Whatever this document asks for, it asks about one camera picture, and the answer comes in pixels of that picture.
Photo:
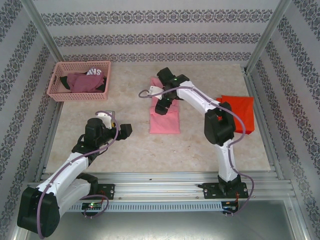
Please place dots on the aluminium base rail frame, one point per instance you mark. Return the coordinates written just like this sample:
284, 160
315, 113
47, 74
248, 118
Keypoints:
160, 186

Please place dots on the folded orange t-shirt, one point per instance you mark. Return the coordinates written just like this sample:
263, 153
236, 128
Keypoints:
242, 112

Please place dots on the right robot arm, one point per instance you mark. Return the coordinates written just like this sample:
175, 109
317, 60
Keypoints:
220, 127

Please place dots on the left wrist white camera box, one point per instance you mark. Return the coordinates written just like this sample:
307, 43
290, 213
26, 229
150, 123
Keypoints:
106, 120

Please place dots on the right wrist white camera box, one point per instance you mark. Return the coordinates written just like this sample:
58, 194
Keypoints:
153, 91

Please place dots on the aluminium corner post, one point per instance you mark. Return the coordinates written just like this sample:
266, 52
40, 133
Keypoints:
267, 35
42, 30

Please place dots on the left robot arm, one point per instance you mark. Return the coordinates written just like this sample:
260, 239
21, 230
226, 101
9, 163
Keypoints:
67, 167

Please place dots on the pink plastic basket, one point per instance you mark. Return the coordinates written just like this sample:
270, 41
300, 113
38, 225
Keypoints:
75, 97

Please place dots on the black corner bracket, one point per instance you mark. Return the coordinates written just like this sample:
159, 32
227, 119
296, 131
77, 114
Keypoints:
244, 71

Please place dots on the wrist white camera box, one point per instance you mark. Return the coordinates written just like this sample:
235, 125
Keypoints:
153, 91
106, 120

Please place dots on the pink t-shirt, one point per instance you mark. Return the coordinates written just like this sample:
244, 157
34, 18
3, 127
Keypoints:
165, 123

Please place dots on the clothes in basket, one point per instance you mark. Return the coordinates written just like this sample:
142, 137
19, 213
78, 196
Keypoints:
95, 72

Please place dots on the maroon t-shirt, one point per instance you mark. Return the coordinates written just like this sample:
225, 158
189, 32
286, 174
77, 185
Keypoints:
82, 82

